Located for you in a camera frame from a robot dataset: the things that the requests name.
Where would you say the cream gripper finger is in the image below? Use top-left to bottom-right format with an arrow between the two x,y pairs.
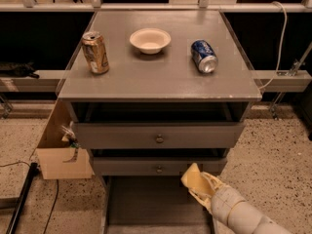
188,189 -> 212,213
201,172 -> 225,189

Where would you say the yellow sponge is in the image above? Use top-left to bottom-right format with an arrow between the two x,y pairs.
181,163 -> 215,197

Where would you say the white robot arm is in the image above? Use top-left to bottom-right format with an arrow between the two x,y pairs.
183,172 -> 292,234

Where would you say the grey top drawer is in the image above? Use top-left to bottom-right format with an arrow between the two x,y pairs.
73,123 -> 245,149

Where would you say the grey drawer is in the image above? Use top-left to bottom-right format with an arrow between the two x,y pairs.
73,123 -> 245,149
100,176 -> 218,234
93,157 -> 227,176

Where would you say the grey bottom drawer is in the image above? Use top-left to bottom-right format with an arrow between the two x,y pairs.
100,176 -> 218,234

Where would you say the grey middle drawer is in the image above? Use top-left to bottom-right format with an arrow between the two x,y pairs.
93,157 -> 227,176

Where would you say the grey drawer cabinet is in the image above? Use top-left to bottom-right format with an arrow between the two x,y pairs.
56,9 -> 265,234

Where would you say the blue soda can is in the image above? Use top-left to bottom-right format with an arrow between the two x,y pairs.
191,40 -> 218,74

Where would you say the cardboard box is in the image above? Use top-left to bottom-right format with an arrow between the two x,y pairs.
36,100 -> 94,179

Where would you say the white bowl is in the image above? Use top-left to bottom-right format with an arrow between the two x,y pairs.
130,28 -> 172,55

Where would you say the black metal floor bar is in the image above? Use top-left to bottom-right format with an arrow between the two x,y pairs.
6,163 -> 38,234

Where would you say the gold soda can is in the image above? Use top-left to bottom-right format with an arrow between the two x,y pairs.
82,31 -> 109,74

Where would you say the black object on shelf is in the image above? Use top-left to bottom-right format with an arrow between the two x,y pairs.
0,61 -> 40,79

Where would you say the metal shelf bracket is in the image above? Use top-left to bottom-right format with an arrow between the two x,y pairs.
269,42 -> 312,120

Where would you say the black floor cable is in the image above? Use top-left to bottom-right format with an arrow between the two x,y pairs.
0,160 -> 60,234

